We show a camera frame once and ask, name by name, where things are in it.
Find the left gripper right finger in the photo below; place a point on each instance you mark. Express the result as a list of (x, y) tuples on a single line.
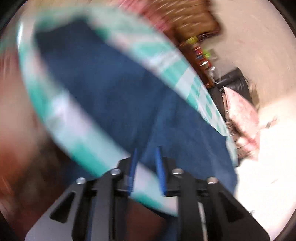
[(206, 209)]

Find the wooden nightstand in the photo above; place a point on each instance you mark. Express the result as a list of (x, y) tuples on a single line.
[(200, 62)]

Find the blue denim jeans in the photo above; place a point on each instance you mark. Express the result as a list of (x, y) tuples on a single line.
[(136, 109)]

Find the teal white checkered cloth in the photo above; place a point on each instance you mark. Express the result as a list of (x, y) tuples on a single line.
[(74, 130)]

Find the tufted leather headboard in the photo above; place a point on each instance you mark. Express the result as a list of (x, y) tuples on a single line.
[(190, 18)]

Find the large pink pillow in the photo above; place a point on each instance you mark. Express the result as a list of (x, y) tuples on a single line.
[(242, 122)]

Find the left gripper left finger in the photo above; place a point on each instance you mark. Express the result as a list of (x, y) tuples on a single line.
[(90, 210)]

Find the black leather sofa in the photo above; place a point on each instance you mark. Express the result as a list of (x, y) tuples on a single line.
[(234, 80)]

